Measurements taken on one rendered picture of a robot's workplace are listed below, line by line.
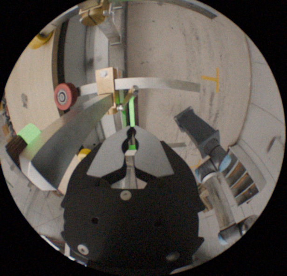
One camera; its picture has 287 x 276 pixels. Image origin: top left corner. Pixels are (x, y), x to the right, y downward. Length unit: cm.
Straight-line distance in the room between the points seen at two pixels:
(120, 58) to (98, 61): 16
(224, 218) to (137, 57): 156
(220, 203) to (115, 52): 99
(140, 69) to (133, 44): 33
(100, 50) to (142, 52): 69
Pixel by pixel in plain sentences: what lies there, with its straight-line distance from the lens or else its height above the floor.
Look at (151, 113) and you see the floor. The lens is 120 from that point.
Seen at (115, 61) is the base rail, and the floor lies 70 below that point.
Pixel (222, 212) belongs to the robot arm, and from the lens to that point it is 72.
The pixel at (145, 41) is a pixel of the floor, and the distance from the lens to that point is 124.
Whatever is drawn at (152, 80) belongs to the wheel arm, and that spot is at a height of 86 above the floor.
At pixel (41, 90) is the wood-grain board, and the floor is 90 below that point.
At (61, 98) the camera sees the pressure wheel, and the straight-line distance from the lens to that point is 30.
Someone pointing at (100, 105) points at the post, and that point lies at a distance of 18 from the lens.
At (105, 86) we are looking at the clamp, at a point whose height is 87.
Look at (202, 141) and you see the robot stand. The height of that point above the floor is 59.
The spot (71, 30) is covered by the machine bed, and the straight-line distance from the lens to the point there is 56.
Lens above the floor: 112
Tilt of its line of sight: 58 degrees down
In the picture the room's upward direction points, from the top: 175 degrees clockwise
